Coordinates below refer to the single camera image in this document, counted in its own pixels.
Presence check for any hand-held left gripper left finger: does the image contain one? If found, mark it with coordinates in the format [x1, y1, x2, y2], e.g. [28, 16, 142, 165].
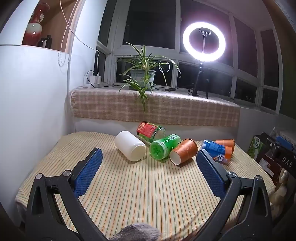
[26, 147, 109, 241]

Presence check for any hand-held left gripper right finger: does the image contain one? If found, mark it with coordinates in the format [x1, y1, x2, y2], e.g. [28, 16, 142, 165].
[196, 149, 274, 241]

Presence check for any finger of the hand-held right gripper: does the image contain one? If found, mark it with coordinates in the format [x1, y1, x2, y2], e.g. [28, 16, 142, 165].
[276, 135, 296, 151]
[260, 132, 282, 151]

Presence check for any small orange paper cup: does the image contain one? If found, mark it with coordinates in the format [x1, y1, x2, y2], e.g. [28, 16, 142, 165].
[215, 139, 235, 152]

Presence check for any large orange paper cup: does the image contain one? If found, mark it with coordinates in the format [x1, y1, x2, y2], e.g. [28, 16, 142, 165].
[169, 138, 199, 165]

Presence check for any white plastic cup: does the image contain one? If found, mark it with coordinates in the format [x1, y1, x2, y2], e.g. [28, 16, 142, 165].
[115, 131, 147, 162]

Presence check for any green plastic cup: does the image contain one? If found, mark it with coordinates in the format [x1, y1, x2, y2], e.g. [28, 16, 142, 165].
[149, 134, 182, 161]

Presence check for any red label green cup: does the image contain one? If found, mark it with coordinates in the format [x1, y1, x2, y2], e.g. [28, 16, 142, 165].
[136, 122, 166, 143]

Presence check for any person's right hand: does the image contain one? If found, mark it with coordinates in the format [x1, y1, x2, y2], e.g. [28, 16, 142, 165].
[270, 169, 290, 218]

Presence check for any green box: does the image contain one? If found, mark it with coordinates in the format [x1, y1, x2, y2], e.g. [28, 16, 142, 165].
[247, 136, 264, 160]

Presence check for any dark red box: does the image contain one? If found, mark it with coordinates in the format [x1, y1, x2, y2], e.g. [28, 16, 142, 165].
[256, 151, 282, 185]

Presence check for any striped yellow sheet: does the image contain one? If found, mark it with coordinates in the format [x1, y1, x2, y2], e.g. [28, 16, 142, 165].
[15, 132, 277, 241]

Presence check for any plaid blanket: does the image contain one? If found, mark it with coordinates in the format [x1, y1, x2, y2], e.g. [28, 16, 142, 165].
[70, 88, 240, 128]

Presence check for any grey knitted cloth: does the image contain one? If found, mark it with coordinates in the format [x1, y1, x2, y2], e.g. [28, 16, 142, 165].
[108, 223, 161, 241]

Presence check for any white power strip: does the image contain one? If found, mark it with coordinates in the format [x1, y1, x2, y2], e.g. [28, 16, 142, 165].
[85, 74, 102, 88]

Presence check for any black tripod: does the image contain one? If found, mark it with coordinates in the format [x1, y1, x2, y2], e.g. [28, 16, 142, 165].
[191, 60, 210, 99]

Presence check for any potted spider plant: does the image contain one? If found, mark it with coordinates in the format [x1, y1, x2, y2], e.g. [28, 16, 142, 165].
[117, 42, 182, 112]

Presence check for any red and white vase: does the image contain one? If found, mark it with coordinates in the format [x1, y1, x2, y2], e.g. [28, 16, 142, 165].
[22, 2, 50, 46]

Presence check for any black cable with switch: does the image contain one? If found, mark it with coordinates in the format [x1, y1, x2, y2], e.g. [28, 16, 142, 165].
[154, 86, 195, 92]

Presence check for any white beaded cord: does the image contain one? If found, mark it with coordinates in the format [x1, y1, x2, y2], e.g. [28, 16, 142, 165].
[57, 0, 80, 68]

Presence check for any ring light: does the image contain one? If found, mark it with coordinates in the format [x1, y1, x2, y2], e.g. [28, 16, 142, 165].
[182, 22, 226, 63]

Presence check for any white charger cable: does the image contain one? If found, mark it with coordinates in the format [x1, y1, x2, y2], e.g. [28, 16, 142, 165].
[59, 0, 101, 77]

